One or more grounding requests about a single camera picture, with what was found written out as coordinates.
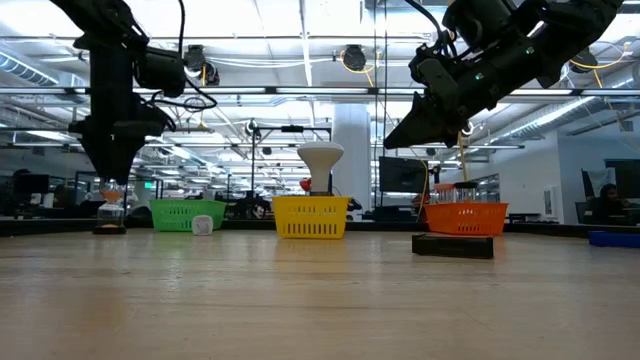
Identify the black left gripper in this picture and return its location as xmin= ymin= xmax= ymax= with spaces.
xmin=68 ymin=103 xmax=177 ymax=186

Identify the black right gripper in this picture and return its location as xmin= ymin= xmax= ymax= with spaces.
xmin=382 ymin=43 xmax=507 ymax=151

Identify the orange sand hourglass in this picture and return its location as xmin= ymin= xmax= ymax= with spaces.
xmin=92 ymin=178 xmax=128 ymax=236

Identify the pink hourglass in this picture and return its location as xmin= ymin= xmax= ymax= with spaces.
xmin=433 ymin=182 xmax=455 ymax=204

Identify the white sand hourglass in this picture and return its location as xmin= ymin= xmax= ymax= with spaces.
xmin=452 ymin=180 xmax=480 ymax=204

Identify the black digital clock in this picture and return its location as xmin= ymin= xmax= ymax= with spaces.
xmin=411 ymin=233 xmax=496 ymax=261

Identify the black computer monitor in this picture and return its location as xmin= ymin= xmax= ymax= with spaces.
xmin=603 ymin=158 xmax=640 ymax=201
xmin=378 ymin=156 xmax=430 ymax=195

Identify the white building pillar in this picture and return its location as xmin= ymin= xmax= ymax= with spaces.
xmin=331 ymin=103 xmax=374 ymax=221

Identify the green plastic basket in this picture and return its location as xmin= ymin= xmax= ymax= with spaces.
xmin=149 ymin=198 xmax=228 ymax=233

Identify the orange plastic basket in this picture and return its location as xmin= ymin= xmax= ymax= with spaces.
xmin=423 ymin=201 xmax=510 ymax=237

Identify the white bulb lamp metal base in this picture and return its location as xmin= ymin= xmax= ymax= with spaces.
xmin=296 ymin=141 xmax=346 ymax=197

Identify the black metal stand rig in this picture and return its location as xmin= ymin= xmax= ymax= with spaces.
xmin=248 ymin=118 xmax=334 ymax=201

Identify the yellow plastic basket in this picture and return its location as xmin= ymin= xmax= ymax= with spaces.
xmin=271 ymin=195 xmax=351 ymax=240

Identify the person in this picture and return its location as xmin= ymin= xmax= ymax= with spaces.
xmin=587 ymin=183 xmax=632 ymax=225

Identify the blue digital clock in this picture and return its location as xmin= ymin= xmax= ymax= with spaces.
xmin=587 ymin=229 xmax=640 ymax=250

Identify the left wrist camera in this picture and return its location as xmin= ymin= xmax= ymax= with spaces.
xmin=133 ymin=46 xmax=188 ymax=100

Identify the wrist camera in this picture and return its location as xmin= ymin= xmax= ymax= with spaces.
xmin=442 ymin=0 xmax=519 ymax=51
xmin=133 ymin=46 xmax=188 ymax=100

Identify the black ceiling cable reel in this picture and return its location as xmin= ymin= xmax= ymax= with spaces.
xmin=185 ymin=44 xmax=221 ymax=86
xmin=569 ymin=47 xmax=599 ymax=74
xmin=342 ymin=44 xmax=368 ymax=72

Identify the braided right arm cable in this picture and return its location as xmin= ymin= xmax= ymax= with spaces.
xmin=403 ymin=0 xmax=459 ymax=59

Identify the pink USB wall charger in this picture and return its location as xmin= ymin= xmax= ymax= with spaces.
xmin=191 ymin=214 xmax=215 ymax=237

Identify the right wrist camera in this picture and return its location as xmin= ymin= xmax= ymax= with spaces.
xmin=442 ymin=0 xmax=519 ymax=51

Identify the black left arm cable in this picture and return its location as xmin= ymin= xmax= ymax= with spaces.
xmin=148 ymin=0 xmax=220 ymax=114

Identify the black aluminium table frame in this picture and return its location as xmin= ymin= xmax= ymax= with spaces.
xmin=0 ymin=215 xmax=640 ymax=239

